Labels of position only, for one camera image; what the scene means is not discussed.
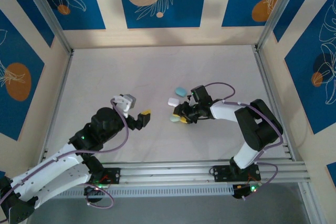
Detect black controller board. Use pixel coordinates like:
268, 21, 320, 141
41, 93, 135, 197
83, 184, 106, 204
232, 183, 260, 201

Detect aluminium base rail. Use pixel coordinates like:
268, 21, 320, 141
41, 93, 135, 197
57, 158, 308, 184

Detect grey slotted cable duct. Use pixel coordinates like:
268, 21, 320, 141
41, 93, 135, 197
52, 183, 235, 199

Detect aluminium side rail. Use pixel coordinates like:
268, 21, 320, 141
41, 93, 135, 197
13, 50, 75, 224
252, 45, 325, 224

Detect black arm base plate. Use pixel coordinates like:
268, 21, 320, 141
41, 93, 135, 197
91, 167, 122, 185
209, 165, 260, 183

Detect aluminium frame post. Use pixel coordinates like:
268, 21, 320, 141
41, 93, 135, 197
18, 0, 75, 56
256, 0, 308, 53

